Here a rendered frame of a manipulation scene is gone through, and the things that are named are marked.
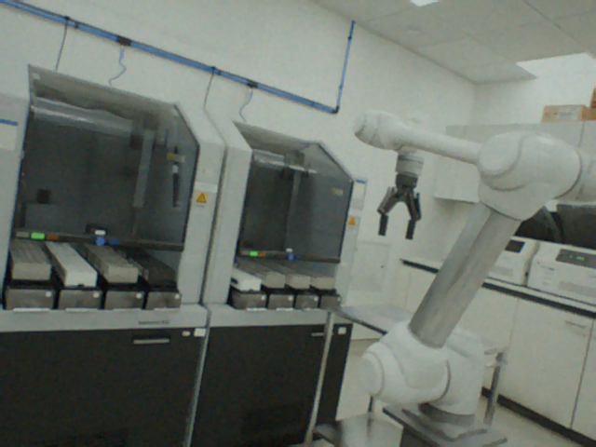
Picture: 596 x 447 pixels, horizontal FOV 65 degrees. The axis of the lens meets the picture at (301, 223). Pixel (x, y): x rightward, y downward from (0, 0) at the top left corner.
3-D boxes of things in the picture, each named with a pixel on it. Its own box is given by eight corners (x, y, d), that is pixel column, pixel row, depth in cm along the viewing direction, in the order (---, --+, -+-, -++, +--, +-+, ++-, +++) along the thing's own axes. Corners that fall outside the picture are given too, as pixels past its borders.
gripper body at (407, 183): (407, 173, 151) (401, 201, 151) (424, 178, 156) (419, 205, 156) (390, 171, 157) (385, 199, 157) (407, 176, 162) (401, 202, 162)
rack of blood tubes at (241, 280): (211, 277, 230) (213, 264, 230) (229, 277, 236) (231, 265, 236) (239, 292, 206) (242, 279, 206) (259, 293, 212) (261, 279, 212)
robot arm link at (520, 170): (432, 415, 126) (368, 423, 115) (399, 371, 138) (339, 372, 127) (603, 157, 96) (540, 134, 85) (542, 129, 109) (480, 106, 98)
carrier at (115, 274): (135, 282, 185) (137, 267, 184) (136, 283, 183) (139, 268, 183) (104, 281, 178) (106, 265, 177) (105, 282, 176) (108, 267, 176)
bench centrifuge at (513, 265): (455, 269, 390) (470, 194, 387) (498, 274, 425) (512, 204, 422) (518, 287, 344) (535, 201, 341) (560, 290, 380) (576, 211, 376)
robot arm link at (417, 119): (411, 160, 163) (382, 153, 157) (419, 116, 162) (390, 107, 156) (433, 161, 154) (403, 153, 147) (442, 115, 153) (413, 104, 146)
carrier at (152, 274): (172, 283, 194) (174, 269, 193) (173, 285, 192) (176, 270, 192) (144, 282, 187) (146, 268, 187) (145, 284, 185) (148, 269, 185)
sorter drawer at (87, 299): (33, 266, 216) (36, 248, 215) (66, 268, 224) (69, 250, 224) (59, 314, 157) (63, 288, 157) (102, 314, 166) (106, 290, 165)
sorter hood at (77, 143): (2, 217, 197) (23, 67, 194) (145, 232, 233) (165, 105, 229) (11, 238, 156) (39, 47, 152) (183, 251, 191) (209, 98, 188)
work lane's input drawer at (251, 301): (180, 274, 258) (182, 258, 257) (203, 275, 266) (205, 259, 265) (242, 313, 199) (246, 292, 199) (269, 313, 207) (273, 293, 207)
